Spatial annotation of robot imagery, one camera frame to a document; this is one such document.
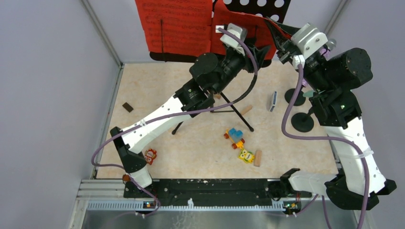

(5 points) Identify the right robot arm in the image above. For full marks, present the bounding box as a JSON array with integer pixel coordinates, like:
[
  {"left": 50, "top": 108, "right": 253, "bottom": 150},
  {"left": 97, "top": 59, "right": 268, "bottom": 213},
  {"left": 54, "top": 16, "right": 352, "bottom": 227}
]
[{"left": 265, "top": 18, "right": 396, "bottom": 210}]

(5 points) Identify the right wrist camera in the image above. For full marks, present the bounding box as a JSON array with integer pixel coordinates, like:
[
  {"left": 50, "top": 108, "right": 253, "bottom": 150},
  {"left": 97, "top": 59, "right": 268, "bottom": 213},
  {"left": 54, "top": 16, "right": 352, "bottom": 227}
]
[{"left": 290, "top": 23, "right": 328, "bottom": 70}]

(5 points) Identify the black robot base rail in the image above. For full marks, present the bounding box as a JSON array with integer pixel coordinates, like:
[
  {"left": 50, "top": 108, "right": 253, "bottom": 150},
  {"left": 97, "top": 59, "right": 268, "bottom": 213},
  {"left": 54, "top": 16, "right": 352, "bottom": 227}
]
[{"left": 123, "top": 178, "right": 312, "bottom": 207}]

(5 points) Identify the red owl block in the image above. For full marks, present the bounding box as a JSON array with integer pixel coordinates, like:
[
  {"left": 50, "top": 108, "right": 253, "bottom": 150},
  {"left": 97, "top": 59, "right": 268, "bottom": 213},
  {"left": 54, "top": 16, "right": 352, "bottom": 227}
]
[{"left": 144, "top": 148, "right": 157, "bottom": 165}]

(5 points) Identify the black round mic stand front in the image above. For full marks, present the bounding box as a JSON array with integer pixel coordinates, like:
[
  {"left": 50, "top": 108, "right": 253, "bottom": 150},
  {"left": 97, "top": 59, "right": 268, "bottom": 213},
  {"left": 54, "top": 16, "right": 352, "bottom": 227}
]
[{"left": 291, "top": 108, "right": 314, "bottom": 133}]

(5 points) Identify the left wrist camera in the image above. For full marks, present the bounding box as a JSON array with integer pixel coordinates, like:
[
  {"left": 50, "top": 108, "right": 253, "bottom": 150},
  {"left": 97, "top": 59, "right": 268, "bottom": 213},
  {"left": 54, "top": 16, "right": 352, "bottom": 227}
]
[{"left": 215, "top": 23, "right": 247, "bottom": 50}]

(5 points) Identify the black music stand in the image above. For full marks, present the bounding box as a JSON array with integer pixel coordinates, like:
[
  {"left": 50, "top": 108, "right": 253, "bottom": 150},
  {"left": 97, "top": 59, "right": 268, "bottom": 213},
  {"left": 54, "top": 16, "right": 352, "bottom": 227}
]
[{"left": 149, "top": 0, "right": 291, "bottom": 135}]

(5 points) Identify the wooden block near owl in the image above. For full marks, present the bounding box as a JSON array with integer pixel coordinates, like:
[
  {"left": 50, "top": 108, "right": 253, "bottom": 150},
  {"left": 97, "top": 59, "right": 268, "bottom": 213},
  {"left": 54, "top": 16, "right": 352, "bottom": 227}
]
[{"left": 254, "top": 150, "right": 262, "bottom": 167}]

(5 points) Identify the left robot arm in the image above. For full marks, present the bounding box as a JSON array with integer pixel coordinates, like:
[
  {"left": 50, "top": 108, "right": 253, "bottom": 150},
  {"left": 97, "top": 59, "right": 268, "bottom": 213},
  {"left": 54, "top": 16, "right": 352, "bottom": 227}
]
[{"left": 110, "top": 43, "right": 271, "bottom": 197}]

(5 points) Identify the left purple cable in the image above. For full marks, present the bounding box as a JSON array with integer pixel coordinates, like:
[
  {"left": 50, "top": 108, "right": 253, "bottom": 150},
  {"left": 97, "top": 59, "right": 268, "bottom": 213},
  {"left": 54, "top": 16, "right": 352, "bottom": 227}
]
[{"left": 91, "top": 28, "right": 258, "bottom": 219}]

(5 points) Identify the dark brown small block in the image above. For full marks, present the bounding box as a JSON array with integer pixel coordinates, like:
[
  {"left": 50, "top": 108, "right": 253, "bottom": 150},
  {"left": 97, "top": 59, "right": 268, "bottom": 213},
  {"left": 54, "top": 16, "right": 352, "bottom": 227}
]
[{"left": 122, "top": 102, "right": 134, "bottom": 113}]

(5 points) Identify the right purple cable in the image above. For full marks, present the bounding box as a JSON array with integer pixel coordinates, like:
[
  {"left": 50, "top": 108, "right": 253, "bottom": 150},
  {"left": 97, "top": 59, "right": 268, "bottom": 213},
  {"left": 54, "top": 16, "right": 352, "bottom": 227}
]
[{"left": 281, "top": 63, "right": 371, "bottom": 229}]

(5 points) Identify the red sheet music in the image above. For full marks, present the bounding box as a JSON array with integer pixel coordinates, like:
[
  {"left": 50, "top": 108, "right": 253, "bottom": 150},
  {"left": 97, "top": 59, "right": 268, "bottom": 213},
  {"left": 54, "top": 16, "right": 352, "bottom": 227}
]
[
  {"left": 211, "top": 0, "right": 287, "bottom": 61},
  {"left": 135, "top": 0, "right": 213, "bottom": 56}
]

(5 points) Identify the yellow owl block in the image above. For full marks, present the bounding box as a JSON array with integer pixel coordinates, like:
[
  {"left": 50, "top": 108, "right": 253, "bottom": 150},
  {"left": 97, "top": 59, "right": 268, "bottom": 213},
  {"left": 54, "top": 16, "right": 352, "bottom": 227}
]
[{"left": 238, "top": 149, "right": 255, "bottom": 164}]

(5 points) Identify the purple cable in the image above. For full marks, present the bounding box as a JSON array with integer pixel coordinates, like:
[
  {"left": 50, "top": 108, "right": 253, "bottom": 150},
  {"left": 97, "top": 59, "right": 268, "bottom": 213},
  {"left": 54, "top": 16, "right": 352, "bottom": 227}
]
[
  {"left": 281, "top": 63, "right": 371, "bottom": 229},
  {"left": 91, "top": 28, "right": 258, "bottom": 219}
]

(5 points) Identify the toy block car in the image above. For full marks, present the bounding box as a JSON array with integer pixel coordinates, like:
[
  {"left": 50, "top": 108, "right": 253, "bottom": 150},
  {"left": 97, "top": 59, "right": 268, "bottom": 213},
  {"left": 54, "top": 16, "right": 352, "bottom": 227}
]
[{"left": 224, "top": 128, "right": 245, "bottom": 149}]

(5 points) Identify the wooden cylinder block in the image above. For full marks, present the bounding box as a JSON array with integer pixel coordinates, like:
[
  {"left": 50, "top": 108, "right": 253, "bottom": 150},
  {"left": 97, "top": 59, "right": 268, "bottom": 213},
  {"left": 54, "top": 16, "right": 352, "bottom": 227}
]
[{"left": 240, "top": 104, "right": 253, "bottom": 115}]

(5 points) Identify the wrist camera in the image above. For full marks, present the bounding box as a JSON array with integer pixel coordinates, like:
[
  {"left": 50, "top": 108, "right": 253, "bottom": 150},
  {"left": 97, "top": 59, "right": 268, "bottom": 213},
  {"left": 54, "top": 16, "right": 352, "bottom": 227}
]
[
  {"left": 290, "top": 23, "right": 328, "bottom": 70},
  {"left": 215, "top": 23, "right": 247, "bottom": 50}
]

